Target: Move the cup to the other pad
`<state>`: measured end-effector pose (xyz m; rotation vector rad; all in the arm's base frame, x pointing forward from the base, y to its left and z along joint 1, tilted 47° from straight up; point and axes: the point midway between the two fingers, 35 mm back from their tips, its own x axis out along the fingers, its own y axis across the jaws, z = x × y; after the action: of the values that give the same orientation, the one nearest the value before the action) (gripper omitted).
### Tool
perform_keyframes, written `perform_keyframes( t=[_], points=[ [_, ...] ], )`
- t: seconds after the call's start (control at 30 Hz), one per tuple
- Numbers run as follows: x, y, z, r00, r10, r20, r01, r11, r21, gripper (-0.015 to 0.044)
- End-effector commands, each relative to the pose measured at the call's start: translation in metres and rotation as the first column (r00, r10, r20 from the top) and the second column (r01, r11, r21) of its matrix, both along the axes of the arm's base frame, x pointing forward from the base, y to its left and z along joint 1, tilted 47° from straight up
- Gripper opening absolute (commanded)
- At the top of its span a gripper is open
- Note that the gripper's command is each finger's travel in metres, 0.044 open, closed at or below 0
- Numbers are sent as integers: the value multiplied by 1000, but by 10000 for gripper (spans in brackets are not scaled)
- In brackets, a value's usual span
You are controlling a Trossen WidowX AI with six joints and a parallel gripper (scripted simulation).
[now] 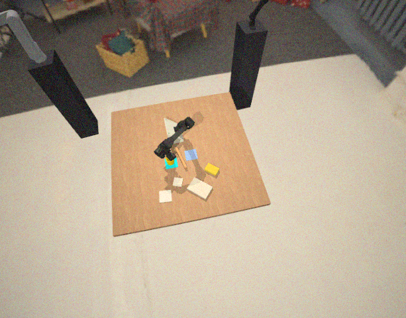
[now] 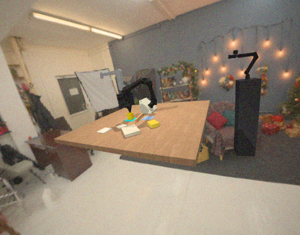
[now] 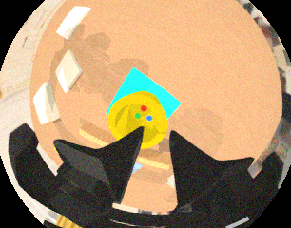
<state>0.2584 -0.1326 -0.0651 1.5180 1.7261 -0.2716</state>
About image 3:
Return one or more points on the cream flat rectangular block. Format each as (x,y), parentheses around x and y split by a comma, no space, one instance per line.
(46,108)

